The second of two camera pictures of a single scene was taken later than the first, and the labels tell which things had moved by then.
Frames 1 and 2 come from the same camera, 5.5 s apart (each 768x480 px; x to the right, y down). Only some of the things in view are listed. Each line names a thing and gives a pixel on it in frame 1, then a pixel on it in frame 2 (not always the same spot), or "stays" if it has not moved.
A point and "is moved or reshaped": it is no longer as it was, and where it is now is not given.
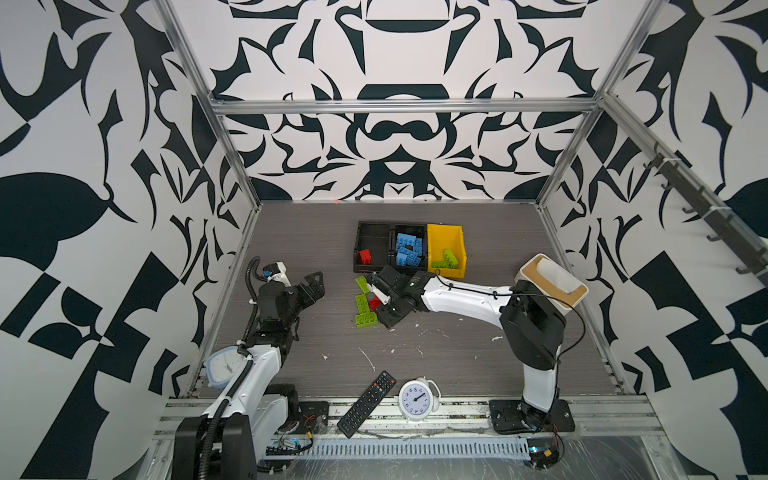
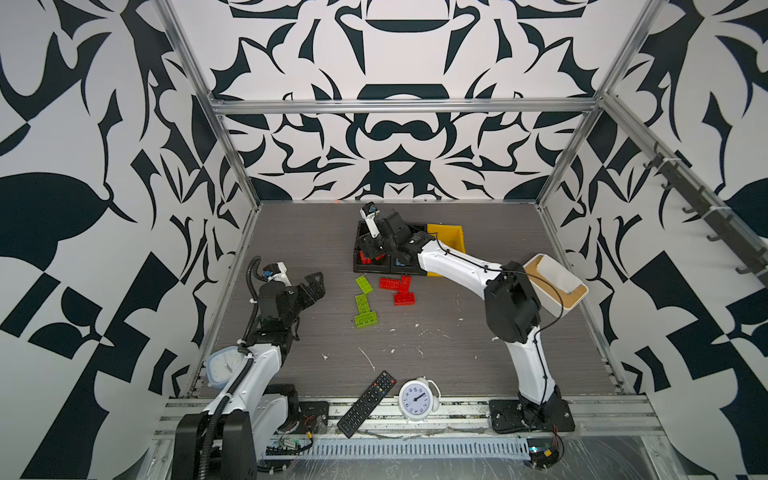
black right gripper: x=383 y=318 to x=367 y=246
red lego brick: x=375 y=303 is moved or reshaped
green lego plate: x=363 y=284 stays
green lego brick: x=363 y=306 stays
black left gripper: x=313 y=288 stays
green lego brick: x=366 y=319 stays
